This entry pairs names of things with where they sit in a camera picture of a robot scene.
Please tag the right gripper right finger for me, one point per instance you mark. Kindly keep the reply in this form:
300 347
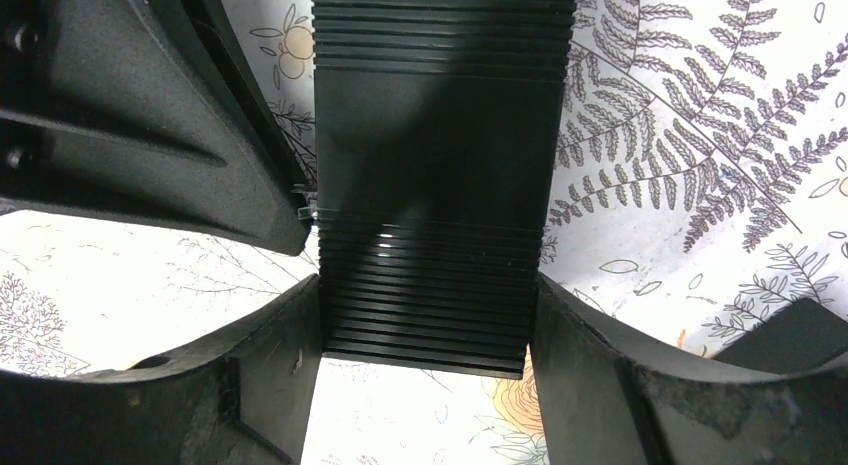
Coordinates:
611 394

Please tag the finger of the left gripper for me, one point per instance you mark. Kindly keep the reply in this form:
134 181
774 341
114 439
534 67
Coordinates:
143 112

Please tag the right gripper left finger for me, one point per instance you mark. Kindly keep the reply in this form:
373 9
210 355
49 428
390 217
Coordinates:
241 394

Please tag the black network switch box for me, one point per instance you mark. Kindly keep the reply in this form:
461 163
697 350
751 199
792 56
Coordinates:
800 337

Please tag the small black adapter box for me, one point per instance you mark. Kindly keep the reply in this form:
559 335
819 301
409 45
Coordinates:
436 132

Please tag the floral patterned table mat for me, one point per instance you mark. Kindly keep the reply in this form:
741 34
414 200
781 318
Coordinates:
699 187

